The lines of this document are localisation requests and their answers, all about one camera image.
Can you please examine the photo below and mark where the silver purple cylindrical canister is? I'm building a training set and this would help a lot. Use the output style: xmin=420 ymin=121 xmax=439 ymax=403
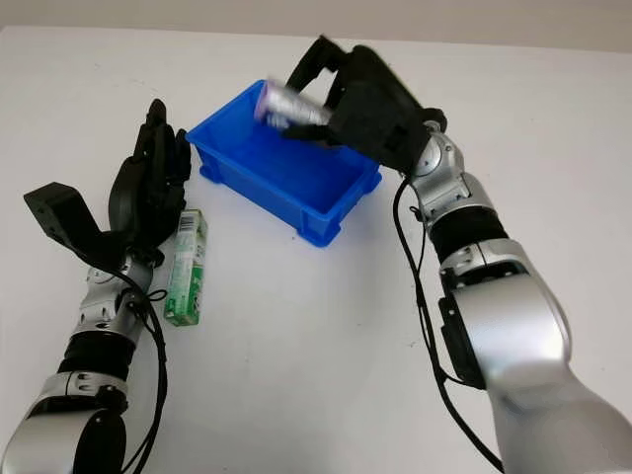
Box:
xmin=254 ymin=78 xmax=334 ymax=132

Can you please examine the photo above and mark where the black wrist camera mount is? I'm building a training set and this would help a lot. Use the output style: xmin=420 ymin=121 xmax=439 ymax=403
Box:
xmin=23 ymin=182 xmax=165 ymax=271
xmin=333 ymin=109 xmax=430 ymax=175

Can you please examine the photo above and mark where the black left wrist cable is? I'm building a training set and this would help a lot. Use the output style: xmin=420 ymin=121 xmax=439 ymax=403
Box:
xmin=115 ymin=269 xmax=170 ymax=474

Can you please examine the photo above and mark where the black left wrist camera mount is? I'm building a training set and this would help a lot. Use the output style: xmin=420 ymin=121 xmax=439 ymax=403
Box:
xmin=23 ymin=182 xmax=165 ymax=271

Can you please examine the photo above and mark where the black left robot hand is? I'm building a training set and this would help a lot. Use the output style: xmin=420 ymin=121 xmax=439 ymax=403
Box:
xmin=107 ymin=98 xmax=194 ymax=253

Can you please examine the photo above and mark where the blue plastic tray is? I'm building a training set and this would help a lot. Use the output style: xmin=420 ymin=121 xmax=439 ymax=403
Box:
xmin=185 ymin=79 xmax=384 ymax=250

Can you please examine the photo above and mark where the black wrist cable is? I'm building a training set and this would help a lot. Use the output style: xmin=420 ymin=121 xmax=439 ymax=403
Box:
xmin=115 ymin=269 xmax=170 ymax=474
xmin=392 ymin=175 xmax=506 ymax=473

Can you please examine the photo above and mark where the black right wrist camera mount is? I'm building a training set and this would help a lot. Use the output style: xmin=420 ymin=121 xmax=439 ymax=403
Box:
xmin=333 ymin=109 xmax=430 ymax=175

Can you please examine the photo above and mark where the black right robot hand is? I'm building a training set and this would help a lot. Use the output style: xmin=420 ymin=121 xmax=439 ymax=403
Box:
xmin=280 ymin=34 xmax=448 ymax=149

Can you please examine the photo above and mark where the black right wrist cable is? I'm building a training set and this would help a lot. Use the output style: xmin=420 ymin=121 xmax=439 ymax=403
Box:
xmin=392 ymin=175 xmax=506 ymax=473

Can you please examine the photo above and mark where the green rectangular box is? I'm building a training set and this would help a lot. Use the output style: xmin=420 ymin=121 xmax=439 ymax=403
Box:
xmin=163 ymin=208 xmax=209 ymax=328

